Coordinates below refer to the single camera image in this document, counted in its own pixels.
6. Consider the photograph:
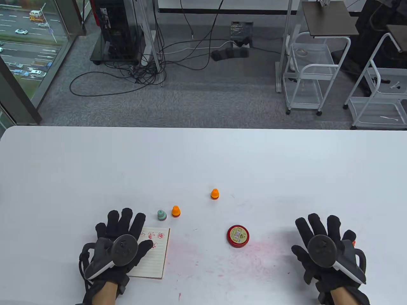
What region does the person's right hand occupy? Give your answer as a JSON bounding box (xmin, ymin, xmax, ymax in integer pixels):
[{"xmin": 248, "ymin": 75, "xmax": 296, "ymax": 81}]
[{"xmin": 291, "ymin": 213, "xmax": 362, "ymax": 295}]

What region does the person's left hand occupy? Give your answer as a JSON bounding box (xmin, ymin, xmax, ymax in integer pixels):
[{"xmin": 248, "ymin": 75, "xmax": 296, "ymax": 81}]
[{"xmin": 79, "ymin": 208, "xmax": 154, "ymax": 299}]

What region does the spiral lined notebook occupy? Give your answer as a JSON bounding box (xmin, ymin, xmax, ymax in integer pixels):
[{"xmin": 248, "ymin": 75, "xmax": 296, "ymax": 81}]
[{"xmin": 127, "ymin": 226, "xmax": 171, "ymax": 280}]

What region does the red ink pad lid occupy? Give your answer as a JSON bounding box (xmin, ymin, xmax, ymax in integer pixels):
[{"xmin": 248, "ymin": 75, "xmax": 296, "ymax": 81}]
[{"xmin": 227, "ymin": 225, "xmax": 250, "ymax": 246}]

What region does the person's right forearm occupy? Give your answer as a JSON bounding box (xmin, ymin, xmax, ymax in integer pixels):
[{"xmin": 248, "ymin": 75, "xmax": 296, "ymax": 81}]
[{"xmin": 318, "ymin": 286, "xmax": 371, "ymax": 305}]

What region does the person's left forearm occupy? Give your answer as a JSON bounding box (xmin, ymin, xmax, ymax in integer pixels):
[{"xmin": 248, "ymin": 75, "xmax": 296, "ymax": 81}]
[{"xmin": 83, "ymin": 281, "xmax": 123, "ymax": 305}]

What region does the black foot pedal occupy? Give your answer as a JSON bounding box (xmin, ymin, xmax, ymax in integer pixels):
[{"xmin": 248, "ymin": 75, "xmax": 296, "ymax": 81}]
[{"xmin": 210, "ymin": 47, "xmax": 250, "ymax": 62}]

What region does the black computer tower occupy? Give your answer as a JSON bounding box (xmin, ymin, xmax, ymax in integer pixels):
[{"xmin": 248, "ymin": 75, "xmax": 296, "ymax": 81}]
[{"xmin": 90, "ymin": 0, "xmax": 141, "ymax": 66}]

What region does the large glass window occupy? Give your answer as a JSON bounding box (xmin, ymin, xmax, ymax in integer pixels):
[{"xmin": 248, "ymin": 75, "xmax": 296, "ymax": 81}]
[{"xmin": 0, "ymin": 0, "xmax": 87, "ymax": 126}]

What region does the brown side table top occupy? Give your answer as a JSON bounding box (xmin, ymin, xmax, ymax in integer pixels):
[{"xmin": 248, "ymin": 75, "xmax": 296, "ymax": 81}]
[
  {"xmin": 301, "ymin": 1, "xmax": 360, "ymax": 39},
  {"xmin": 386, "ymin": 24, "xmax": 407, "ymax": 53}
]

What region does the white wire utility cart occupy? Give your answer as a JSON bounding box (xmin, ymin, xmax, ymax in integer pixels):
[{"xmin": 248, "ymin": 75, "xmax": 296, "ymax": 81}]
[
  {"xmin": 282, "ymin": 32, "xmax": 351, "ymax": 116},
  {"xmin": 343, "ymin": 32, "xmax": 407, "ymax": 130}
]

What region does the black floor cable loop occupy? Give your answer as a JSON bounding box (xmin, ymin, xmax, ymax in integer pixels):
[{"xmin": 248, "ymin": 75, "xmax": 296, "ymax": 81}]
[{"xmin": 69, "ymin": 71, "xmax": 166, "ymax": 96}]

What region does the black cable tangle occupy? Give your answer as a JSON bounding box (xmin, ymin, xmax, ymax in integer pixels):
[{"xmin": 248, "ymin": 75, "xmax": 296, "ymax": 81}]
[{"xmin": 103, "ymin": 0, "xmax": 224, "ymax": 87}]

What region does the aluminium frame post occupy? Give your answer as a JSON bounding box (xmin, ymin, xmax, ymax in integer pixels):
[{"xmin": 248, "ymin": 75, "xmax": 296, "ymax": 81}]
[
  {"xmin": 137, "ymin": 0, "xmax": 166, "ymax": 87},
  {"xmin": 275, "ymin": 0, "xmax": 302, "ymax": 93}
]

